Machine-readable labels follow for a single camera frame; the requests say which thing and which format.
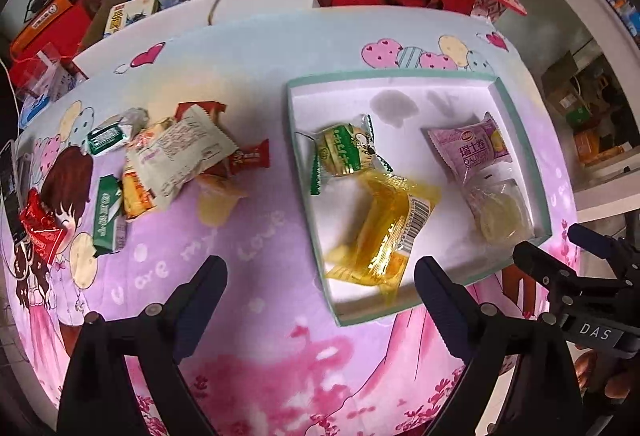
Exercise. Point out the dark red white-striped packet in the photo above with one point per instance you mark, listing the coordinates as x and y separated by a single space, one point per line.
42 228

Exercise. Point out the silver snack packet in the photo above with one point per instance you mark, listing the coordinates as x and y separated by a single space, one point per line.
136 119

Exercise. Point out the green and white snack packet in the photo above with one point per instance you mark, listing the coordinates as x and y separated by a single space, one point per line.
105 136
107 216

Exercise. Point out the yellow jelly cup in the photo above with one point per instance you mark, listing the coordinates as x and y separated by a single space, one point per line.
215 206

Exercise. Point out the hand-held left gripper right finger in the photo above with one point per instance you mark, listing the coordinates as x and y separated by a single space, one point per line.
440 306

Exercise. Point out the white tray with teal rim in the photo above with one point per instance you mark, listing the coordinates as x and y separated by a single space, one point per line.
330 106

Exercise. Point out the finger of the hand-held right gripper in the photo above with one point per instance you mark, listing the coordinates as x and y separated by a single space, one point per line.
590 237
540 263

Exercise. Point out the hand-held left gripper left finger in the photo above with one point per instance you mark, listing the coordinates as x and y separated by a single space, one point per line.
200 306

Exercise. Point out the clear plastic box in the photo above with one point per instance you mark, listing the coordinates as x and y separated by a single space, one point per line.
45 76

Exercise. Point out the yellow transparent snack packet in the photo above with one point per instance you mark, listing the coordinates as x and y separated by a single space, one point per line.
380 226

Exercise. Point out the purple cake roll packet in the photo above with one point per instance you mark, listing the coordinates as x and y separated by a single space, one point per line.
467 146

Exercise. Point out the cream orange printed snack packet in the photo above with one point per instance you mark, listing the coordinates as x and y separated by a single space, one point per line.
137 196

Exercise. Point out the person's right hand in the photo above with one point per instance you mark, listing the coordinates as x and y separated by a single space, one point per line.
587 368

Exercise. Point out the bright red snack packet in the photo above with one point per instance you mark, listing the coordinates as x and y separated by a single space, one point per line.
210 108

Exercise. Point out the orange red carton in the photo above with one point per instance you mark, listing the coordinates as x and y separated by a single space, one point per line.
50 29

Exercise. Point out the cardboard boxes in shelf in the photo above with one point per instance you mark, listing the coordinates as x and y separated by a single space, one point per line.
565 86

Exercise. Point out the small yellow white carton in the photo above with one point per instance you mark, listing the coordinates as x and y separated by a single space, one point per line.
130 14

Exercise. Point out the clear packet with pale cake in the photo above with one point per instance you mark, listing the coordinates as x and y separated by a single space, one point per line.
500 213

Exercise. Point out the small red candy packet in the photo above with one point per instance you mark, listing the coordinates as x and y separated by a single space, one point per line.
250 156

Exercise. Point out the smartphone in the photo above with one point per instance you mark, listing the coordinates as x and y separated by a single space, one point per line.
7 181

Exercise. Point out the printed cartoon blanket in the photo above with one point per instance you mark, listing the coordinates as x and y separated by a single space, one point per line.
250 66

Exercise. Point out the green cake packet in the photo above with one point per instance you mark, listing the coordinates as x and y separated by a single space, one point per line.
345 151

